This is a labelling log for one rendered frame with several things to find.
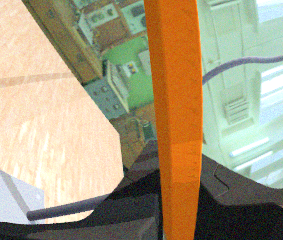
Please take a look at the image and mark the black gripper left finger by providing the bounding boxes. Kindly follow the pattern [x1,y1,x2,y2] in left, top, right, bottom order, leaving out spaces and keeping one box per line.
[0,139,164,240]

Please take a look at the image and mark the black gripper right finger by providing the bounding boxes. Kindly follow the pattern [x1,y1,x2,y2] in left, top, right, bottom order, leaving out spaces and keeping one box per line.
[193,153,283,240]

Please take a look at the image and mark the orange handle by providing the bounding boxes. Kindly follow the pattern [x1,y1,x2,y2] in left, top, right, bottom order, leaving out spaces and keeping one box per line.
[144,0,202,240]

